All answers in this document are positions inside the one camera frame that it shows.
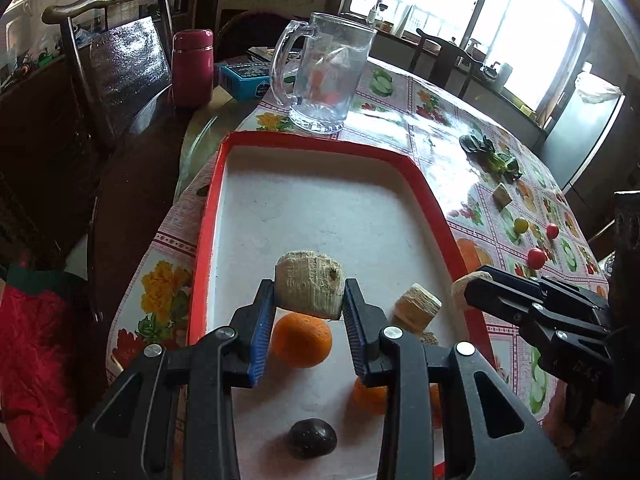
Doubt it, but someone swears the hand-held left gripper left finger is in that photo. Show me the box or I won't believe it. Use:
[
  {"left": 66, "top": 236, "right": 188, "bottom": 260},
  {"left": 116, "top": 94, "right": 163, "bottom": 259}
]
[{"left": 45, "top": 280, "right": 277, "bottom": 480}]

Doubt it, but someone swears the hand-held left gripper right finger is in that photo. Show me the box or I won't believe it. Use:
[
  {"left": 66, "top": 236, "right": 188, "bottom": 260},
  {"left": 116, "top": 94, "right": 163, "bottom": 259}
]
[{"left": 342, "top": 279, "right": 571, "bottom": 480}]

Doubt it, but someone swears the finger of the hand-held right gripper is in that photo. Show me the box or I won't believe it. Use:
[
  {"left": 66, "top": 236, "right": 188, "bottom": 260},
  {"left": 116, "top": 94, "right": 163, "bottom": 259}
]
[
  {"left": 480, "top": 266, "right": 611, "bottom": 326},
  {"left": 462, "top": 275, "right": 561, "bottom": 336}
]

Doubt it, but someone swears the large orange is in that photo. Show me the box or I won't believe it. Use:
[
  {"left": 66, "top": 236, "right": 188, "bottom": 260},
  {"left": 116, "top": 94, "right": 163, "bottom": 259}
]
[{"left": 270, "top": 312, "right": 333, "bottom": 368}]

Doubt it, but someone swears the large corn cob piece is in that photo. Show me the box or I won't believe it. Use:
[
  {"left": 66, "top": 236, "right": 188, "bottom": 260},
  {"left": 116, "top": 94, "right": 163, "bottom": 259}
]
[{"left": 274, "top": 251, "right": 348, "bottom": 321}]

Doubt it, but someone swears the dark purple plum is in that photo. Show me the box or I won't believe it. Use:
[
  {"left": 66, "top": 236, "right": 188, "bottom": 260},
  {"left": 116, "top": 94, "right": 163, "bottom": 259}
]
[{"left": 288, "top": 418, "right": 338, "bottom": 460}]

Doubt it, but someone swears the red tray with white inside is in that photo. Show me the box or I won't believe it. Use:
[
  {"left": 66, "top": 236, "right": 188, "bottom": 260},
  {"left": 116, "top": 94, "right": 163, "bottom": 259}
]
[{"left": 187, "top": 131, "right": 496, "bottom": 480}]

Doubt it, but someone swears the leafy green vegetable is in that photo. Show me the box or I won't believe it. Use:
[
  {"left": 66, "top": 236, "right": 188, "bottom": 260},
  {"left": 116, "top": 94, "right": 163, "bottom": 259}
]
[{"left": 459, "top": 134, "right": 523, "bottom": 181}]

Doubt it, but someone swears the silver refrigerator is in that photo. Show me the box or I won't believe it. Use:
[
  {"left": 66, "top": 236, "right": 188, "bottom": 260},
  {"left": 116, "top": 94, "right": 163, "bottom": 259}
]
[{"left": 532, "top": 72, "right": 628, "bottom": 196}]

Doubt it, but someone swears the white plastic bag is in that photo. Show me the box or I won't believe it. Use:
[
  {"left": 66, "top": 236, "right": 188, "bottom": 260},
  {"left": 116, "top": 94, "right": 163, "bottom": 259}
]
[{"left": 575, "top": 71, "right": 623, "bottom": 103}]

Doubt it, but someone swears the red cloth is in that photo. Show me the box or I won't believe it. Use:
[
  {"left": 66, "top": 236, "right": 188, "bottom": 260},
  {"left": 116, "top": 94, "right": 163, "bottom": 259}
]
[{"left": 0, "top": 260, "right": 101, "bottom": 476}]

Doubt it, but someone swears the dark wooden chair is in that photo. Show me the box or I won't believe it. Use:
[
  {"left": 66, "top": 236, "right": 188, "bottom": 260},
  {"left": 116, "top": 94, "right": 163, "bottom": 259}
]
[{"left": 410, "top": 28, "right": 483, "bottom": 101}]

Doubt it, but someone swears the blue box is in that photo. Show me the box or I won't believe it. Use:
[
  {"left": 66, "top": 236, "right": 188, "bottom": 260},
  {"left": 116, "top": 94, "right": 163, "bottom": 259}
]
[{"left": 218, "top": 61, "right": 273, "bottom": 101}]

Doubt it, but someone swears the window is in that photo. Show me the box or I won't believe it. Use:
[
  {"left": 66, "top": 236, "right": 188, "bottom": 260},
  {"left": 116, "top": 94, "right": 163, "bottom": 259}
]
[{"left": 350, "top": 0, "right": 593, "bottom": 111}]

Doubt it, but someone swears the clear glass mug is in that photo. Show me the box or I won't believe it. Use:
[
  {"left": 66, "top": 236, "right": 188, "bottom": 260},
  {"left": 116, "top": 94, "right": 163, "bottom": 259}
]
[{"left": 270, "top": 11, "right": 378, "bottom": 134}]

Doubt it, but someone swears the red thermos bottle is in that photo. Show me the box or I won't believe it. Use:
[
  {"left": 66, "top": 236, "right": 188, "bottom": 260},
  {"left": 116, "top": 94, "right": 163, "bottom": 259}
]
[{"left": 171, "top": 29, "right": 215, "bottom": 108}]

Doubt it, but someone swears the round-backed dark chair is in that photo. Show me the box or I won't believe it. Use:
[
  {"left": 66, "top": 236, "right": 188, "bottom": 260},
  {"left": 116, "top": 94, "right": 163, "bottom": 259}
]
[{"left": 215, "top": 9, "right": 286, "bottom": 61}]

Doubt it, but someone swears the dark chair with brass rail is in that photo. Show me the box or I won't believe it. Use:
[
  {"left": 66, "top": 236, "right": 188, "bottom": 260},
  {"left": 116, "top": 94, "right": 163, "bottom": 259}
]
[{"left": 42, "top": 0, "right": 181, "bottom": 161}]

